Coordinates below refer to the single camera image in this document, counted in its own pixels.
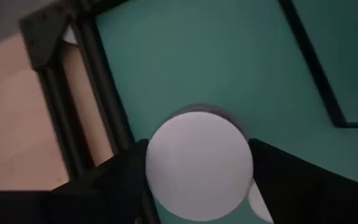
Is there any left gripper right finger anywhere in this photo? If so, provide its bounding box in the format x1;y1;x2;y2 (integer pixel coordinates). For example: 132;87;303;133
247;138;358;224

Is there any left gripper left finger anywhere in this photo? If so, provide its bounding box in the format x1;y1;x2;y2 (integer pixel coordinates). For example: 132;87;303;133
0;139;162;224

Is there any wooden table side board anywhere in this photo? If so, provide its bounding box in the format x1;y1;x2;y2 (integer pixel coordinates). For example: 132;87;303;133
0;34;115;191

